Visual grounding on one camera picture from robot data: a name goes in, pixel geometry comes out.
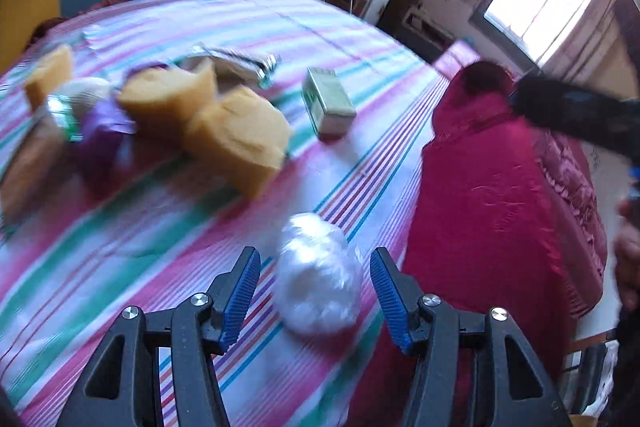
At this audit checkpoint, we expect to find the dark red cloth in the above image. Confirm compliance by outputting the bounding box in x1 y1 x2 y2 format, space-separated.
29 16 68 44

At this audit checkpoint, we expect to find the person's right hand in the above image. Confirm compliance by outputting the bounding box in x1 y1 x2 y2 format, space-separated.
615 198 640 310

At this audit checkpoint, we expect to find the clear plastic wrapper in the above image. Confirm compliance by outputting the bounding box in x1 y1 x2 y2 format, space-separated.
184 43 280 88

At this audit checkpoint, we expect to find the green foil packet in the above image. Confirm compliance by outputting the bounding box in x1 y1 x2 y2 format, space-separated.
46 94 83 142

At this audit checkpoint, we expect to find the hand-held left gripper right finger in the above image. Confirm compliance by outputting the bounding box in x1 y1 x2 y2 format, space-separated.
369 247 571 427

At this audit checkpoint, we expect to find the striped bed sheet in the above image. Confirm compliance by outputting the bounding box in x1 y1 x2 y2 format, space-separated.
0 0 447 427

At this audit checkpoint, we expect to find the red quilt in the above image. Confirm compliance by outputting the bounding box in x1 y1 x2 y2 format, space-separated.
360 59 610 427

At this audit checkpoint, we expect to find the yellow sponge block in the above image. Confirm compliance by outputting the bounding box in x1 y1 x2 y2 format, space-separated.
184 86 295 198
119 58 219 130
0 114 67 220
24 44 75 108

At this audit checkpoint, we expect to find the low wooden shelf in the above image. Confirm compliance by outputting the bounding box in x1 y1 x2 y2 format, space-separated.
399 4 457 50

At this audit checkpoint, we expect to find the green and white carton box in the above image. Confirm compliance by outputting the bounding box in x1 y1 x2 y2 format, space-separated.
301 67 358 140

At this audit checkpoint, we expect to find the dark metal frame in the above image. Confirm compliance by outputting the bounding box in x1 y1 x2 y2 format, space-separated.
564 329 622 420

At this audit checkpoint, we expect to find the white plastic bag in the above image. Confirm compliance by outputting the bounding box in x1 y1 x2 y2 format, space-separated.
272 212 367 338

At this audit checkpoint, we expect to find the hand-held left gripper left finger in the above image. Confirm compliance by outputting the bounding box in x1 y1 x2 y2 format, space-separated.
57 247 262 427

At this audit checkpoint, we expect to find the purple plastic wrapper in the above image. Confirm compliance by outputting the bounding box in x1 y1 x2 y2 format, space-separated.
77 98 138 172

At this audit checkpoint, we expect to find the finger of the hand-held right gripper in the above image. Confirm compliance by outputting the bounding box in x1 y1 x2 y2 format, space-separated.
511 74 608 142

